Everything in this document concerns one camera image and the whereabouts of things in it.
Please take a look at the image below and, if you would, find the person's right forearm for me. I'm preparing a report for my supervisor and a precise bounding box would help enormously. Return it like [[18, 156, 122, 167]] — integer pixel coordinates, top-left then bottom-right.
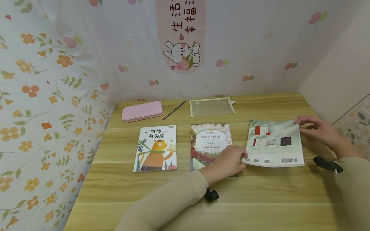
[[332, 141, 370, 231]]

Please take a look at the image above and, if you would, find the person's left forearm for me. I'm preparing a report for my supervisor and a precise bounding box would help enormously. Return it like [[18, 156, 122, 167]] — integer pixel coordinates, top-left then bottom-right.
[[115, 170, 209, 231]]

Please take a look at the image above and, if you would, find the pink pencil case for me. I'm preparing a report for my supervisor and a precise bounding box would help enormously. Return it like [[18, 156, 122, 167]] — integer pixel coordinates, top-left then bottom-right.
[[121, 101, 163, 123]]

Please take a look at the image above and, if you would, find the person's left hand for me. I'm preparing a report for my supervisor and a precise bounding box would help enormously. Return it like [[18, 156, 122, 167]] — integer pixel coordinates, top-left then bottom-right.
[[199, 145, 249, 186]]

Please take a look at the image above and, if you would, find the person's right hand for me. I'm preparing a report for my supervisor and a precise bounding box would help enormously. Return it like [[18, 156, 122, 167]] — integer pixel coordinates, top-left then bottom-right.
[[293, 115, 347, 158]]

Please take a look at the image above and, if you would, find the yellow cat picture book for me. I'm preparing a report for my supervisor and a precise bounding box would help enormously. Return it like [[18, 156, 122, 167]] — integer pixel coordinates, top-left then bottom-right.
[[133, 125, 177, 173]]

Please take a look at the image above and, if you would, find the pale green book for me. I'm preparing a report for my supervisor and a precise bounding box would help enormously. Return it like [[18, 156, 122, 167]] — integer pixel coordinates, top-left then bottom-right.
[[242, 119, 305, 168]]

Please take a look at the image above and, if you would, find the red flower cover book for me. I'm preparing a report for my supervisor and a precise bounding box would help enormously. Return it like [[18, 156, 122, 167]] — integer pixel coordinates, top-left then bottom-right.
[[190, 124, 239, 178]]

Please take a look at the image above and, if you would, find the clear mesh pouch cream trim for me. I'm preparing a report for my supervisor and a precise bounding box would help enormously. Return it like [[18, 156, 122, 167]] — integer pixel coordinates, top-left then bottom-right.
[[189, 96, 236, 118]]

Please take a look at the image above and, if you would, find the black pen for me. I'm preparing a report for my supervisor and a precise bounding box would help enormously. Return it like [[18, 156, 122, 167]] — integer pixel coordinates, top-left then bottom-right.
[[162, 98, 189, 121]]

